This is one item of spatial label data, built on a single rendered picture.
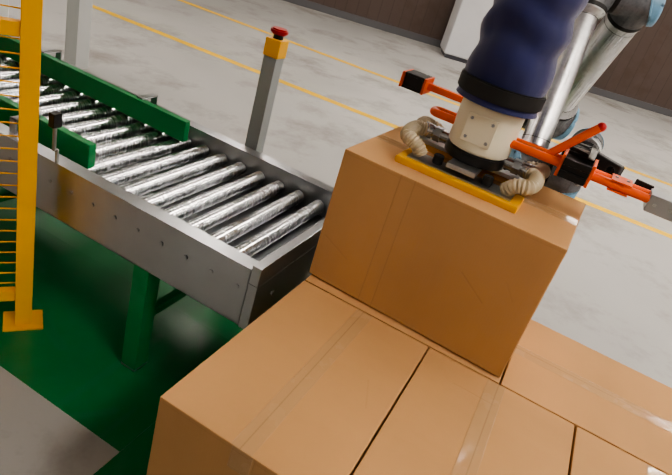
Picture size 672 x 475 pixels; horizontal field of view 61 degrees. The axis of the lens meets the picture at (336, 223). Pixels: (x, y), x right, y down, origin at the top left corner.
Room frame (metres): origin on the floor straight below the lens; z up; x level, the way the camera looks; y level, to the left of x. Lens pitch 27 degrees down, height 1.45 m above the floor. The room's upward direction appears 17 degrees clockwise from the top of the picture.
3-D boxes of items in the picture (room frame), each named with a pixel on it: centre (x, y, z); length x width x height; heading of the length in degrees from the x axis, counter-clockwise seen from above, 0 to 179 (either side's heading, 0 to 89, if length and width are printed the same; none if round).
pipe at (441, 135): (1.53, -0.31, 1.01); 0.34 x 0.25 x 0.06; 70
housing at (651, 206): (1.37, -0.74, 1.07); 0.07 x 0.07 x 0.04; 70
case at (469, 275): (1.51, -0.32, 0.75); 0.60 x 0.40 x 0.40; 69
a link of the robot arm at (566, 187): (1.74, -0.64, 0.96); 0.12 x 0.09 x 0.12; 87
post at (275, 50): (2.27, 0.43, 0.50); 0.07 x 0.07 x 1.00; 71
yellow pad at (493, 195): (1.44, -0.27, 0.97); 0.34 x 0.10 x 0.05; 70
